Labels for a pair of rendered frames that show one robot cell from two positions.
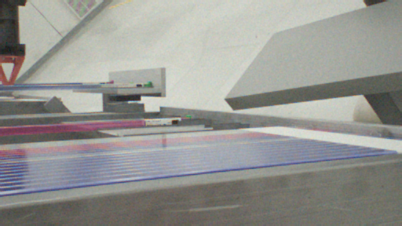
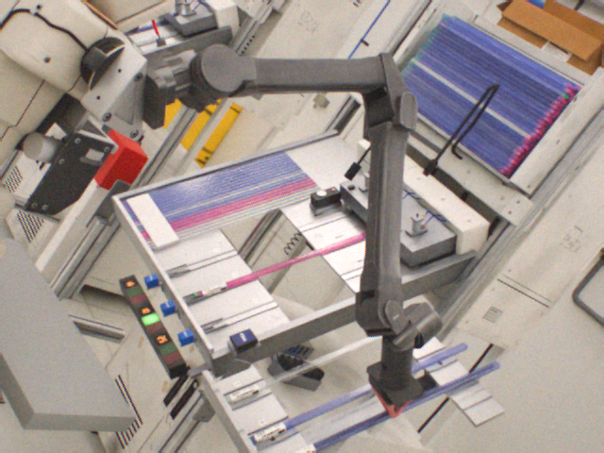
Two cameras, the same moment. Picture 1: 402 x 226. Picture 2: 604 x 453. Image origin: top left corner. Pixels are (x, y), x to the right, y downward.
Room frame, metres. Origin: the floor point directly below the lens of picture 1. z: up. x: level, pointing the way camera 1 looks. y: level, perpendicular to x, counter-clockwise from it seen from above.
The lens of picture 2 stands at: (2.51, -0.61, 1.40)
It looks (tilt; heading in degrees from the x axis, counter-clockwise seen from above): 11 degrees down; 156
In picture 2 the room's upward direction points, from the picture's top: 36 degrees clockwise
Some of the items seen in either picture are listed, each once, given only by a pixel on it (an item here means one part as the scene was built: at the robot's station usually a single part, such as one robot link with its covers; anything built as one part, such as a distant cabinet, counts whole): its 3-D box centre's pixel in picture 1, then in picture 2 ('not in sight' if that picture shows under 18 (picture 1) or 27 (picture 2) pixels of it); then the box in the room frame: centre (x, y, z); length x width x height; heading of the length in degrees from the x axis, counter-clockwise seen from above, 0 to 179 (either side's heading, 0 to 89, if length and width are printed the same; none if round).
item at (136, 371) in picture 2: not in sight; (246, 430); (0.46, 0.55, 0.31); 0.70 x 0.65 x 0.62; 20
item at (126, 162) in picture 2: not in sight; (66, 239); (-0.05, -0.14, 0.39); 0.24 x 0.24 x 0.78; 20
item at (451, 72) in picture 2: not in sight; (484, 96); (0.56, 0.45, 1.52); 0.51 x 0.13 x 0.27; 20
